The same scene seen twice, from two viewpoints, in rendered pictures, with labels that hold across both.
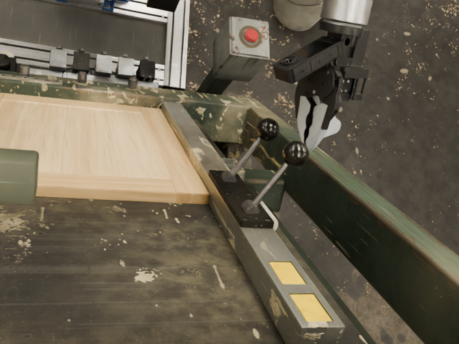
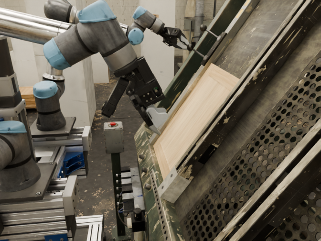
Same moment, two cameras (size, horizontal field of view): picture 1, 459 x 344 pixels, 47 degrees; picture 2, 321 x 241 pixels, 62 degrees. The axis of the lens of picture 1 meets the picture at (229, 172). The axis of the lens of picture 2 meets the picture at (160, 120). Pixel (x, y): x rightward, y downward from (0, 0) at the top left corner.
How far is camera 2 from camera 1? 1.41 m
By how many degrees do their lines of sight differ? 53
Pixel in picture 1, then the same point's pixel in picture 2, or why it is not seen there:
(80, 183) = (224, 75)
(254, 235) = (229, 29)
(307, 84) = (175, 39)
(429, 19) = not seen: hidden behind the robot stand
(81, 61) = (127, 188)
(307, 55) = (172, 29)
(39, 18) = not seen: outside the picture
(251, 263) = (238, 24)
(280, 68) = (178, 31)
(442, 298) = (229, 11)
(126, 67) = (126, 174)
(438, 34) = not seen: hidden behind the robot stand
